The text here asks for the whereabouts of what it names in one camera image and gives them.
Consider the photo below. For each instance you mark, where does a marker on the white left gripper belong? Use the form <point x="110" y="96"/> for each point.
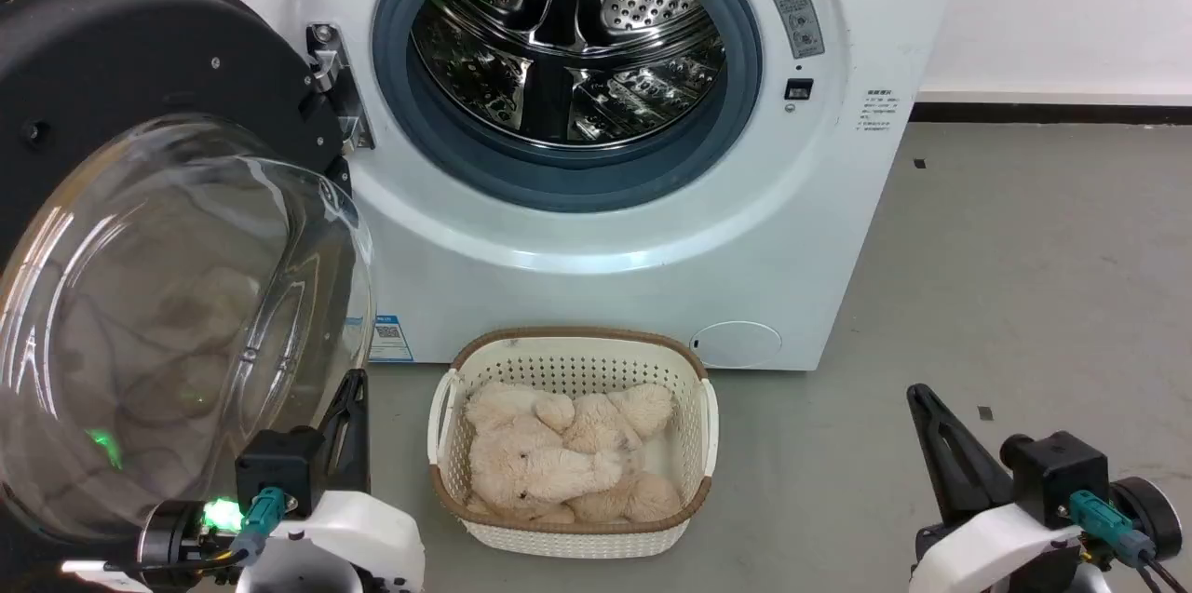
<point x="363" y="546"/>

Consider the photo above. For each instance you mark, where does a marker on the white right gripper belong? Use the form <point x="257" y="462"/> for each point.
<point x="987" y="548"/>

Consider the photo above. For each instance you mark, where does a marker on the white front-load washing machine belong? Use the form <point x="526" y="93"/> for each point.
<point x="792" y="230"/>

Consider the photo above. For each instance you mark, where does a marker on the metal door hinge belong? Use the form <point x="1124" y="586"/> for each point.
<point x="337" y="81"/>

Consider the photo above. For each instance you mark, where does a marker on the black door latch slot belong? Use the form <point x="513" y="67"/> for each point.
<point x="798" y="88"/>

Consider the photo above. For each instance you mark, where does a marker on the black door with glass bowl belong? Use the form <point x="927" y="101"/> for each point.
<point x="112" y="44"/>

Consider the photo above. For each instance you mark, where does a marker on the blue and white QR sticker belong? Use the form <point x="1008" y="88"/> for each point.
<point x="391" y="339"/>

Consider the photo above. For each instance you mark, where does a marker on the beige plush teddy bear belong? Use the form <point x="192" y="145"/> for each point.
<point x="531" y="463"/>

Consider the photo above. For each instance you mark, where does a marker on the black right round motor housing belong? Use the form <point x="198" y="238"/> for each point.
<point x="1153" y="509"/>

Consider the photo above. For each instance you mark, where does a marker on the black round motor housing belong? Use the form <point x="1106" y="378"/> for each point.
<point x="168" y="532"/>
<point x="1153" y="509"/>

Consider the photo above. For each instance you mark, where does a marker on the black left round motor housing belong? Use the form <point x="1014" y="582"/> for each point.
<point x="168" y="532"/>

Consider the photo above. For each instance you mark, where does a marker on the white perforated laundry basket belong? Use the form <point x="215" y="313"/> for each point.
<point x="577" y="360"/>

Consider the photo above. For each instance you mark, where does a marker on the round white filter cover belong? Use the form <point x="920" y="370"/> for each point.
<point x="736" y="344"/>

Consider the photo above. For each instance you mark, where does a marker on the black baseboard strip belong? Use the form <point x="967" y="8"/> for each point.
<point x="1052" y="113"/>

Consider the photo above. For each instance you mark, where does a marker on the perforated steel drum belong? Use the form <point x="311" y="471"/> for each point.
<point x="559" y="16"/>

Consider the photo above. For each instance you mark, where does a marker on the grey warning sticker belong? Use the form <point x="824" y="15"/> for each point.
<point x="796" y="16"/>

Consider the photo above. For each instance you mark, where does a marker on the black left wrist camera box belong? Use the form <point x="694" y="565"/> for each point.
<point x="277" y="472"/>

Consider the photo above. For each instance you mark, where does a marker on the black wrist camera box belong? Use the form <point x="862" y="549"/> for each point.
<point x="277" y="472"/>
<point x="1057" y="472"/>

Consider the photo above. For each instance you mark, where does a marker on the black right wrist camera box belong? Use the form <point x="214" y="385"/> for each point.
<point x="1057" y="472"/>

